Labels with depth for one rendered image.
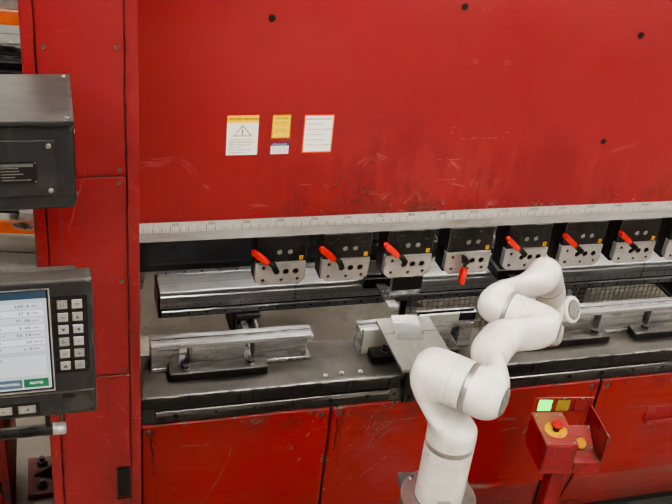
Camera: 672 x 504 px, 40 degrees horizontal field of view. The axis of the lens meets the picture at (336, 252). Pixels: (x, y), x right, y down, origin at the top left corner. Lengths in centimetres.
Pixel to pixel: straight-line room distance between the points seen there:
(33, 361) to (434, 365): 88
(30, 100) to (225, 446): 143
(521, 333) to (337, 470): 104
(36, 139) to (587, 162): 171
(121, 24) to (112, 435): 119
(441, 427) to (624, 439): 152
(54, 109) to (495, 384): 110
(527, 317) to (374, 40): 82
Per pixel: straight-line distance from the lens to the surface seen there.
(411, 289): 296
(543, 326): 240
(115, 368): 260
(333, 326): 466
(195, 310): 311
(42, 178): 190
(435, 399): 216
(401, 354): 284
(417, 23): 253
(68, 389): 216
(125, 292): 246
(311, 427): 301
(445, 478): 228
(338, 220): 271
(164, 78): 242
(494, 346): 224
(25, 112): 189
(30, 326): 206
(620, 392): 344
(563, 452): 303
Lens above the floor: 267
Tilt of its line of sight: 30 degrees down
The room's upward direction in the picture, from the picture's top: 7 degrees clockwise
